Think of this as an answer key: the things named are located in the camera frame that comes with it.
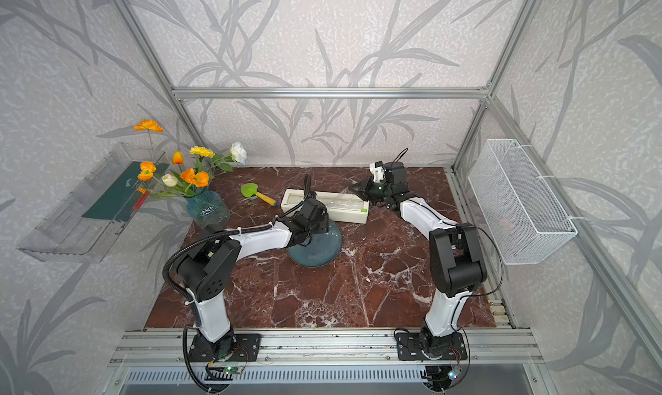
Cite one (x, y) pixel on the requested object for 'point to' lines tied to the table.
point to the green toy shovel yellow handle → (249, 190)
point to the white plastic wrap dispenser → (340, 207)
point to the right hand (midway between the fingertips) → (348, 185)
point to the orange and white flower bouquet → (171, 177)
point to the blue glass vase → (207, 210)
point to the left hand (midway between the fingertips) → (322, 218)
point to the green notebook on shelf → (117, 200)
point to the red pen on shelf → (138, 203)
